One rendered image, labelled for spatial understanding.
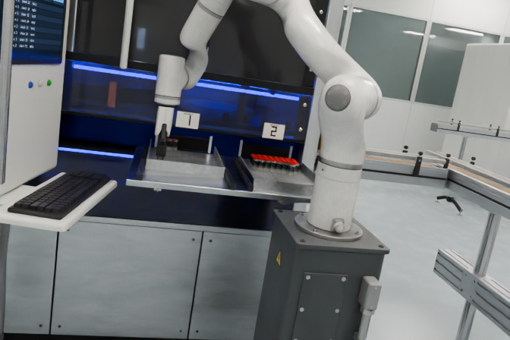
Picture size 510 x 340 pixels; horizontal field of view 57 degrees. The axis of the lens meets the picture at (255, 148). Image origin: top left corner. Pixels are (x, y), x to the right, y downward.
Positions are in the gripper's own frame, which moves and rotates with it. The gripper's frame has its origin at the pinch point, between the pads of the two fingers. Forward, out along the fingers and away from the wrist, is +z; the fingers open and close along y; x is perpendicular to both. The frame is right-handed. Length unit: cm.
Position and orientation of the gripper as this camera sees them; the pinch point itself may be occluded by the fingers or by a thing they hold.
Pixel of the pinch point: (161, 149)
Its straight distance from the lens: 160.7
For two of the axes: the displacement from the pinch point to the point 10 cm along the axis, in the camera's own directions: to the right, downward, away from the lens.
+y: 1.8, 2.0, -9.6
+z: -1.5, 9.7, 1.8
